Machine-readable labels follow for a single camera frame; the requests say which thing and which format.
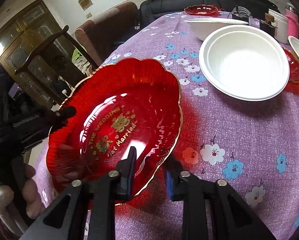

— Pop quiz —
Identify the large red scalloped plate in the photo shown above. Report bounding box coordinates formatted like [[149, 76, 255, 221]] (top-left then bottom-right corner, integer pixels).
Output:
[[46, 57, 183, 197]]

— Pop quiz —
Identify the wide white paper bowl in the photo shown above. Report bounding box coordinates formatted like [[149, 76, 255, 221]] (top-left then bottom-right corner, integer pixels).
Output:
[[199, 25, 290, 101]]

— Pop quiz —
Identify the person's left hand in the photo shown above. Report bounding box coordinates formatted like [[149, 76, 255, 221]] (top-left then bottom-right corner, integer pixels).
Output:
[[22, 164, 45, 219]]

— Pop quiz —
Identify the dark wooden cabinet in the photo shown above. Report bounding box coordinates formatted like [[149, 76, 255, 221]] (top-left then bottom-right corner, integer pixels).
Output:
[[0, 0, 75, 108]]

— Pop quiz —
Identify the dark wooden chair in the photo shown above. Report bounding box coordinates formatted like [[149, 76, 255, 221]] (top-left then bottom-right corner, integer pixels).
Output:
[[14, 25, 99, 87]]

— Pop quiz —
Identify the purple floral tablecloth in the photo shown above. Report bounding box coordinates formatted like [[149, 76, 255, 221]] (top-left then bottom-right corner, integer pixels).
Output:
[[101, 12, 299, 239]]

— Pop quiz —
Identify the deep white paper bowl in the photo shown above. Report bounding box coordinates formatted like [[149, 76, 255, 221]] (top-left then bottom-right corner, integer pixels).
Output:
[[184, 17, 249, 41]]

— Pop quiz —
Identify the black leather sofa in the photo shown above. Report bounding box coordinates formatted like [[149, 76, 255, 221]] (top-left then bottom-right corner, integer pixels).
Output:
[[139, 0, 279, 29]]

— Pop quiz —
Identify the far red glass dish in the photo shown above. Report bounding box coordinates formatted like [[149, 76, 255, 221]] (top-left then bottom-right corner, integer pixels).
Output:
[[184, 4, 218, 16]]

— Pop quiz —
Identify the black metal device left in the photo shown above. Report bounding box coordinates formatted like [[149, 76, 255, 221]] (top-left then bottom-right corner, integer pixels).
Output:
[[231, 5, 252, 22]]

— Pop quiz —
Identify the black bottle with cork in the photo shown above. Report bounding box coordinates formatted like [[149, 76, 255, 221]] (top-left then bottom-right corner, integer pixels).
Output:
[[259, 13, 277, 37]]

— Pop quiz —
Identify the white plastic jar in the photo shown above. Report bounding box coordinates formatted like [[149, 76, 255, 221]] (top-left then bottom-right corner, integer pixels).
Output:
[[268, 9, 288, 44]]

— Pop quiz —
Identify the pink sleeved thermos bottle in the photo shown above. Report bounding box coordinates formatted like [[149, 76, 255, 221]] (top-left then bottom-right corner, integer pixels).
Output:
[[285, 3, 299, 38]]

